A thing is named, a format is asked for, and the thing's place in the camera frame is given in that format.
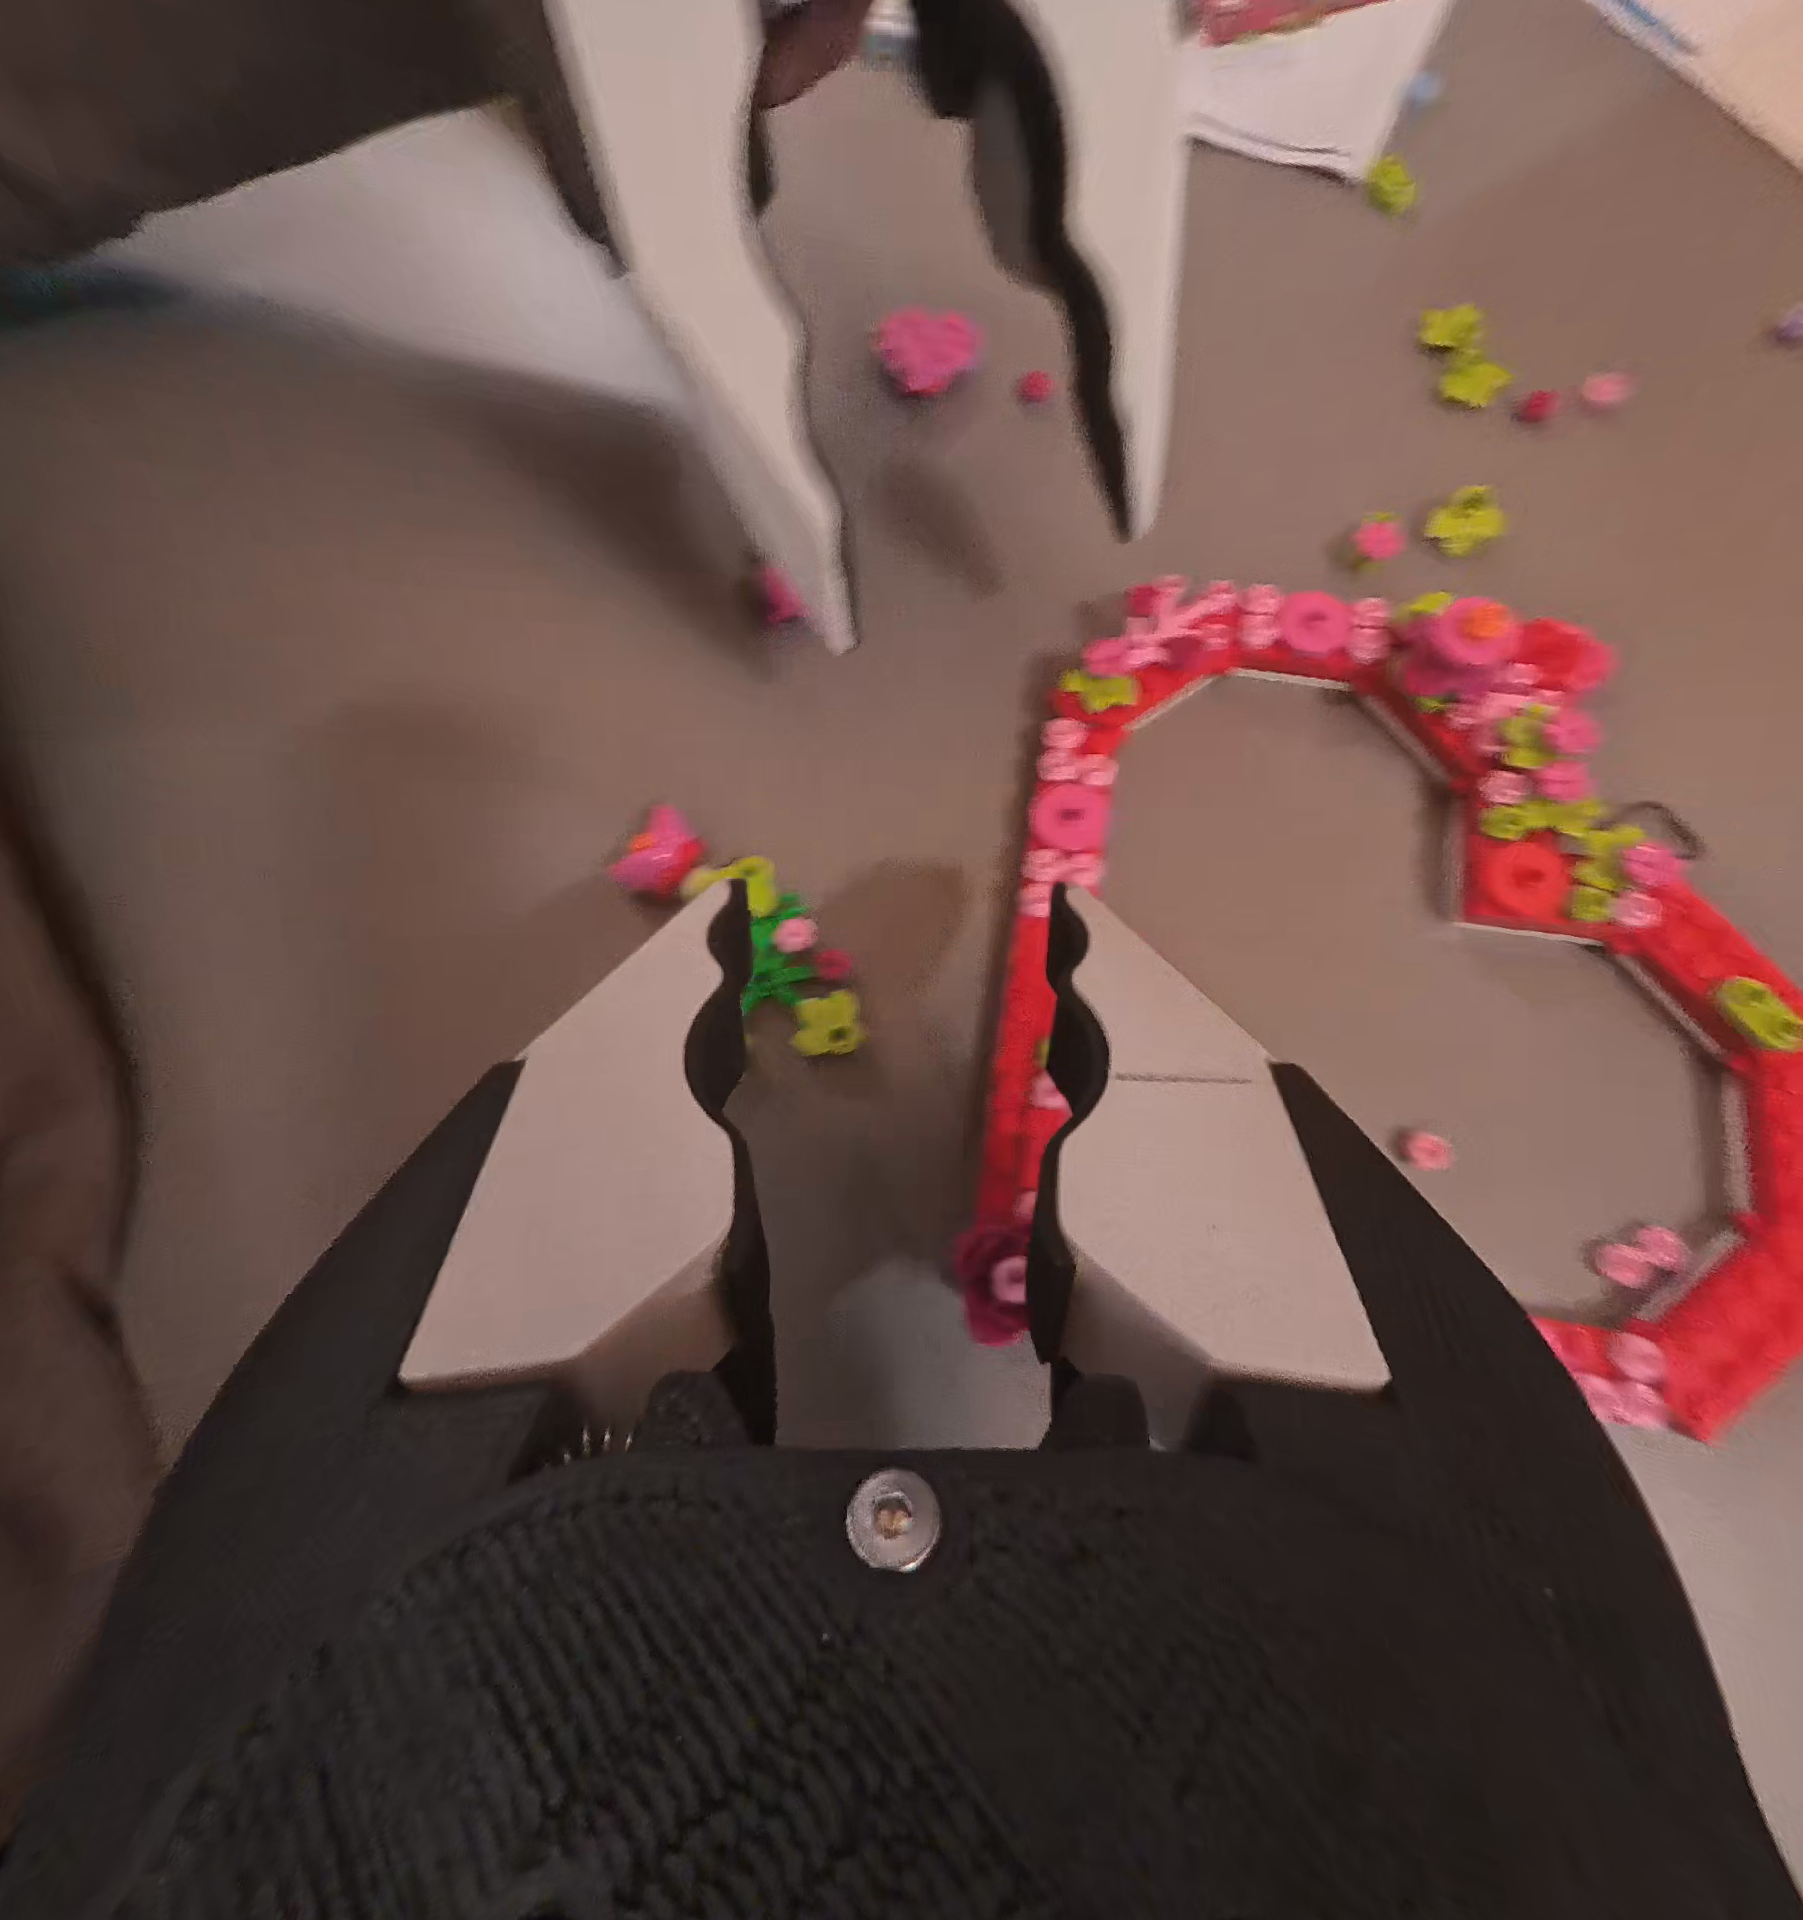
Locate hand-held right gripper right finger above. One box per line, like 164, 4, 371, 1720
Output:
1025, 881, 1392, 1388

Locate person's brown clothing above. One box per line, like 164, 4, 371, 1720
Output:
0, 494, 160, 1920

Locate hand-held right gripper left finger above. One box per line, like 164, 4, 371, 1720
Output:
399, 877, 779, 1444

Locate lego instruction booklet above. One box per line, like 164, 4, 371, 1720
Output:
1184, 0, 1461, 184

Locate green lego stem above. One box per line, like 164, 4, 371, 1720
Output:
740, 891, 857, 1022

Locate red lego rose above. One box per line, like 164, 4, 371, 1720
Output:
1516, 618, 1618, 706

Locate pink lego tulip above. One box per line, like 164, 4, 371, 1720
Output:
608, 805, 708, 901

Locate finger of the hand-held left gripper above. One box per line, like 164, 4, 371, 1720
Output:
541, 0, 857, 657
914, 0, 1193, 544

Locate red lego heart frame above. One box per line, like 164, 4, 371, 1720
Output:
954, 573, 1803, 1447

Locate white paper sheet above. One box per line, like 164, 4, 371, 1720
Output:
1582, 0, 1803, 107

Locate person's left forearm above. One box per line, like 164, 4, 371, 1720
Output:
0, 0, 610, 278

